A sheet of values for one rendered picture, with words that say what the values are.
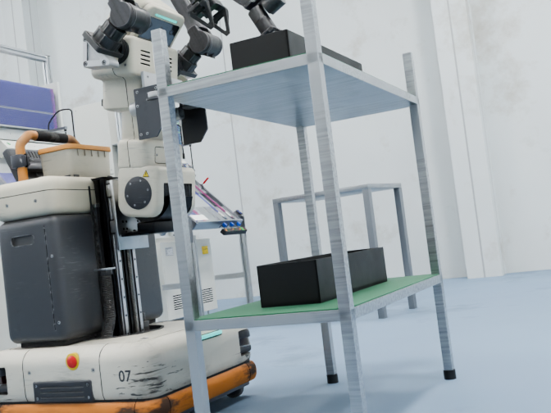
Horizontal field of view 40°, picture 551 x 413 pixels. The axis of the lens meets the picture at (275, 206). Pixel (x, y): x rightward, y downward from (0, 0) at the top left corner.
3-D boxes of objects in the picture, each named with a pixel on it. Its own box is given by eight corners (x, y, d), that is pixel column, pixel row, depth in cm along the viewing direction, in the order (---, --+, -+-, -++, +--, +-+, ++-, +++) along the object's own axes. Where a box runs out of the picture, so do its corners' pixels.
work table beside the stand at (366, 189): (384, 318, 445) (366, 183, 449) (287, 323, 486) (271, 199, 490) (417, 307, 482) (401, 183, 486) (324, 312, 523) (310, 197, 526)
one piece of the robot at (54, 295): (7, 385, 242) (-20, 127, 246) (115, 353, 291) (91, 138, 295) (89, 382, 228) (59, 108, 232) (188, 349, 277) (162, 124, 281)
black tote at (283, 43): (317, 107, 255) (313, 74, 255) (366, 97, 247) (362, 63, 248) (234, 84, 203) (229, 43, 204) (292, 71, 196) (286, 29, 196)
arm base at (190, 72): (181, 62, 277) (162, 57, 266) (195, 46, 274) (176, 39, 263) (196, 78, 274) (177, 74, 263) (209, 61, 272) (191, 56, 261)
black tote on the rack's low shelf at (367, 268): (338, 285, 253) (334, 251, 254) (387, 281, 246) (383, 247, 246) (261, 307, 201) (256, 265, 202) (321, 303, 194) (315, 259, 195)
